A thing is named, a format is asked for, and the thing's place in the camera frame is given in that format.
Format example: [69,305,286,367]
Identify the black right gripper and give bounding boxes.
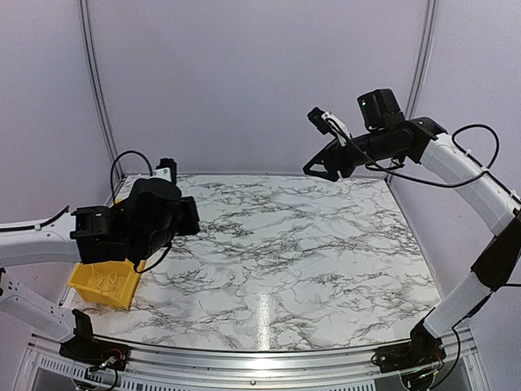
[304,127,403,182]

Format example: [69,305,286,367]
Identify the white cable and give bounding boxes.
[90,264,123,295]

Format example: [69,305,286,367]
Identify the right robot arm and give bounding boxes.
[303,89,520,365]

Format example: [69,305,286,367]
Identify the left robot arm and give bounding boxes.
[1,178,199,362]

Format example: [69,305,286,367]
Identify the yellow bin far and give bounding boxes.
[110,199,125,209]

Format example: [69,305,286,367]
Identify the yellow bin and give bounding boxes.
[68,261,141,310]
[110,199,125,209]

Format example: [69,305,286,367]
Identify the yellow bin near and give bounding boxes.
[68,261,141,310]

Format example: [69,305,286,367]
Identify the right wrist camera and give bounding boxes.
[307,107,352,147]

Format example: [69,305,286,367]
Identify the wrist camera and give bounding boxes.
[307,107,352,147]
[152,157,177,184]

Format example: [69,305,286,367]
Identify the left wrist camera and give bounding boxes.
[152,157,177,184]

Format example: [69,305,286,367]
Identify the aluminium front rail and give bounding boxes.
[13,328,490,390]

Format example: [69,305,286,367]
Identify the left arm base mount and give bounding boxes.
[59,336,129,371]

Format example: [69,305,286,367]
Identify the left corner aluminium post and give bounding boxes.
[77,0,119,163]

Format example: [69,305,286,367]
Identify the corner aluminium post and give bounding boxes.
[405,0,439,119]
[77,0,119,163]

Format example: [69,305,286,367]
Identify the right corner aluminium post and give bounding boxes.
[405,0,439,119]

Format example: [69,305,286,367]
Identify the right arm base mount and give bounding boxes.
[370,341,446,373]

